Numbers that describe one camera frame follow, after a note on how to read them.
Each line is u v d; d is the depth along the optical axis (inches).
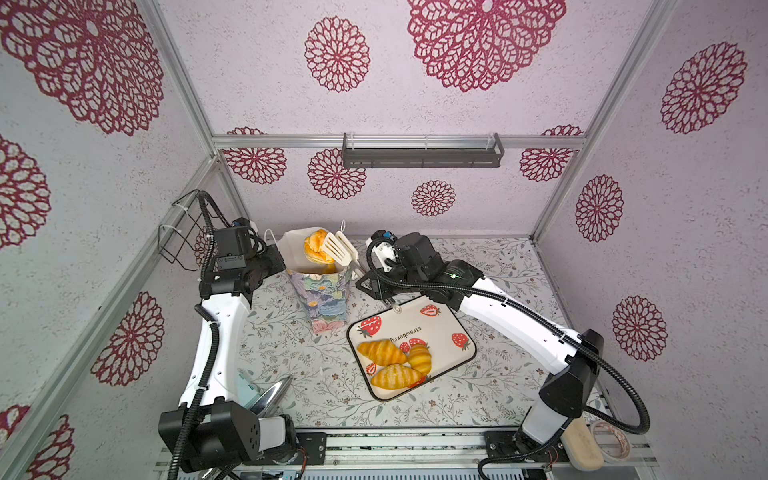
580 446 28.0
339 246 27.5
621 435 29.3
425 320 38.3
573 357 16.8
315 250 28.2
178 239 29.9
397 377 31.8
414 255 21.2
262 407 31.4
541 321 17.9
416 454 28.8
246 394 31.3
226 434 15.5
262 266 25.3
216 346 17.0
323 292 32.1
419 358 33.8
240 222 25.9
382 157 34.5
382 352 33.6
